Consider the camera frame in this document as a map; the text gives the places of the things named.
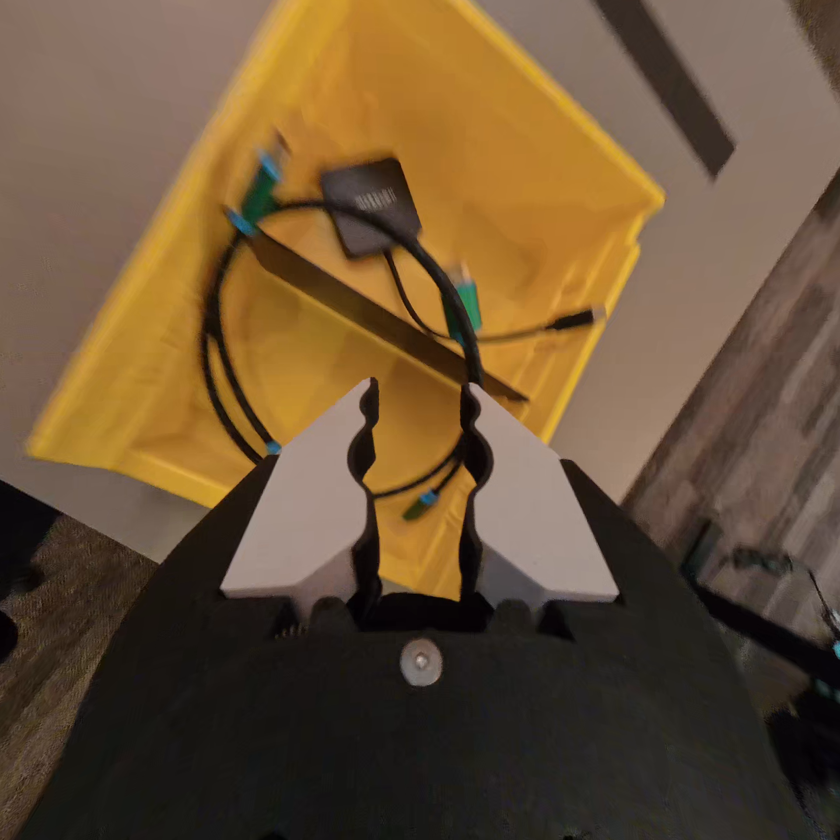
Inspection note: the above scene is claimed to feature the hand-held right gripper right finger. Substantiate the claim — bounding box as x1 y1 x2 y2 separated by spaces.
459 382 622 606

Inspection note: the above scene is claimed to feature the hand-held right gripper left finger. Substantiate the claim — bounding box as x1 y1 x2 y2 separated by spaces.
218 377 384 605

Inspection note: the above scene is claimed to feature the dark multiport hub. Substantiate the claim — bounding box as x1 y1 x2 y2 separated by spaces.
320 156 608 342

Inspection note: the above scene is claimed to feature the thick braided hdmi cable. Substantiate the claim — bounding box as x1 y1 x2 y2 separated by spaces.
200 128 487 460

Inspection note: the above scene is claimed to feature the yellow plastic bin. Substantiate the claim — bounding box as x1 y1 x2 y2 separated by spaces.
26 0 667 599

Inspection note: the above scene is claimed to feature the black table leg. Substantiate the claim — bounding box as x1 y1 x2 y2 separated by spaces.
682 525 840 664

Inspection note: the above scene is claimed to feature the person's black-clothed body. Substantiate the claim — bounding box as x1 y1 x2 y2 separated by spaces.
0 479 63 664

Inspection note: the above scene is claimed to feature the dark desk cable flap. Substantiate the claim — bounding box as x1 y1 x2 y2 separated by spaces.
591 0 737 179

